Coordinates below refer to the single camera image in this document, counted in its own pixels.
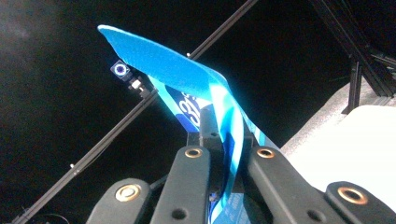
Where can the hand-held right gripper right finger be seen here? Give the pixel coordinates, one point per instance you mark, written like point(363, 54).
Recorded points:
point(250, 140)

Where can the blue snack bag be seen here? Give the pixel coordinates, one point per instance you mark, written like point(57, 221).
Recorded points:
point(162, 62)

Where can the small black camera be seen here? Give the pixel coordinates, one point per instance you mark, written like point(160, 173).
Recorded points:
point(120, 70)

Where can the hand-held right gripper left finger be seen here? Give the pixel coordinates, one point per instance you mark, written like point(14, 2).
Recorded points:
point(211, 127)

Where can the black frame bar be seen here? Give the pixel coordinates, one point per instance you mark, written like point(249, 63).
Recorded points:
point(109, 137)

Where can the black metal stand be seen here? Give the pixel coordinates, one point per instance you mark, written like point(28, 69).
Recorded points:
point(355, 46)

